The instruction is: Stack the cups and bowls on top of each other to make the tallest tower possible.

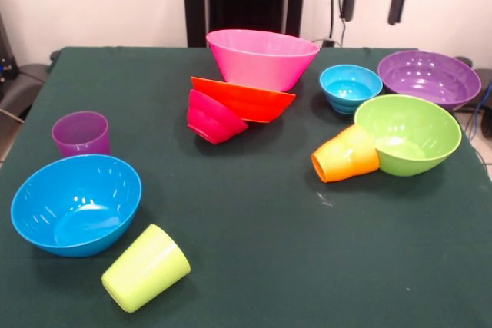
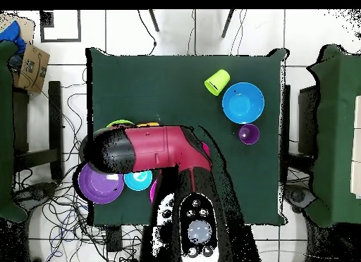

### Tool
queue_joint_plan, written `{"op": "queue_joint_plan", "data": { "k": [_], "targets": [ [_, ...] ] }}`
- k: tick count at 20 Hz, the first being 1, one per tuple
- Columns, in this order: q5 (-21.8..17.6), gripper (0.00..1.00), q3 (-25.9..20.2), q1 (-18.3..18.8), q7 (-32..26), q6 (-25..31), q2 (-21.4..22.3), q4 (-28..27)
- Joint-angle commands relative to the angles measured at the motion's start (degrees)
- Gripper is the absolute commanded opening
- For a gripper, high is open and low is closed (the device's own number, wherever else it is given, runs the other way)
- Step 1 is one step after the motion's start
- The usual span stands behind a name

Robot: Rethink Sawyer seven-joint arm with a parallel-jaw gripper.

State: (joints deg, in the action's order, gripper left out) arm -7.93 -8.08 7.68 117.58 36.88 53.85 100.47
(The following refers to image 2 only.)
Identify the large pink bowl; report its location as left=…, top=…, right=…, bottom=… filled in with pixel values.
left=149, top=178, right=158, bottom=204

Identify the green cup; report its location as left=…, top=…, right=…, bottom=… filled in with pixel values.
left=204, top=69, right=231, bottom=97

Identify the white box stack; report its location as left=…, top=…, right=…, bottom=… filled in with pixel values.
left=350, top=95, right=361, bottom=199

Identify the dark green tablecloth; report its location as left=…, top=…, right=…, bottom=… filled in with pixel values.
left=85, top=46, right=290, bottom=227

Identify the small blue bowl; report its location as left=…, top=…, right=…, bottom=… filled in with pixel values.
left=123, top=169, right=154, bottom=192

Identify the large green bowl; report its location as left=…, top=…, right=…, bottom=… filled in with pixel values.
left=105, top=119, right=137, bottom=130

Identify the purple cup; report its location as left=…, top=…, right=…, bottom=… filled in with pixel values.
left=238, top=123, right=261, bottom=145

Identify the large blue bowl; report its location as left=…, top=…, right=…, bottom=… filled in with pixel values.
left=221, top=82, right=265, bottom=125

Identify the large purple bowl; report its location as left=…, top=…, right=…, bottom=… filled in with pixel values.
left=78, top=162, right=126, bottom=205

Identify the black power strip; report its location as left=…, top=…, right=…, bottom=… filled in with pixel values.
left=105, top=226, right=123, bottom=253

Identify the black tripod leg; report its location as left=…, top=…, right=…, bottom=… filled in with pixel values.
left=221, top=9, right=235, bottom=39
left=148, top=9, right=160, bottom=32

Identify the black cabinet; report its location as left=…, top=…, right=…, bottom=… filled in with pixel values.
left=298, top=85, right=319, bottom=156

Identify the neighbouring green covered table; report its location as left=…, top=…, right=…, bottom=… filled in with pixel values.
left=305, top=44, right=361, bottom=228
left=0, top=40, right=27, bottom=223

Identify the cardboard box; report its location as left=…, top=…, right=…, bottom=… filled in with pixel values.
left=12, top=43, right=51, bottom=94

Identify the blue cloth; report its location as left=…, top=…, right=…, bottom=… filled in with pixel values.
left=0, top=20, right=27, bottom=54

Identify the black floor cable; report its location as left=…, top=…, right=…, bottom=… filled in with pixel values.
left=137, top=9, right=157, bottom=56

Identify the black frame stand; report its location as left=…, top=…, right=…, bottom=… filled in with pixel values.
left=12, top=80, right=64, bottom=180

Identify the grey pedestal foot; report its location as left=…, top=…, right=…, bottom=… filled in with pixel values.
left=284, top=185, right=317, bottom=209
left=16, top=182, right=57, bottom=202

